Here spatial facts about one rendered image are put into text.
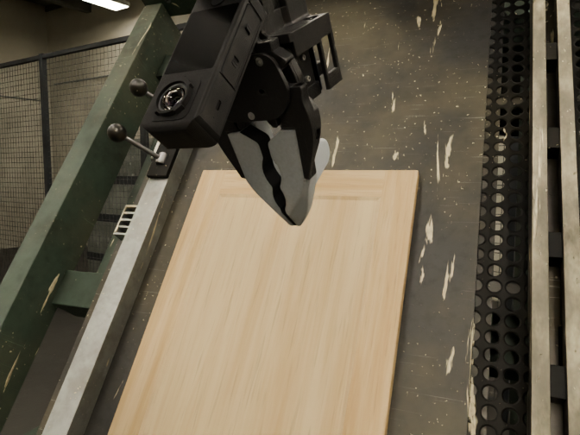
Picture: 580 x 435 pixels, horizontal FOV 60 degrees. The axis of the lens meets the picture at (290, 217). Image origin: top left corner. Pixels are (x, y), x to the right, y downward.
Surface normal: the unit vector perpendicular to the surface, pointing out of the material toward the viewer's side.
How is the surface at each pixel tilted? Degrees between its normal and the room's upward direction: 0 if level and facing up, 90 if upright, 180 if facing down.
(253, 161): 117
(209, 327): 55
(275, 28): 90
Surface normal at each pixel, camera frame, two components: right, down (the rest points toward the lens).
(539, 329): -0.32, -0.50
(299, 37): 0.84, 0.06
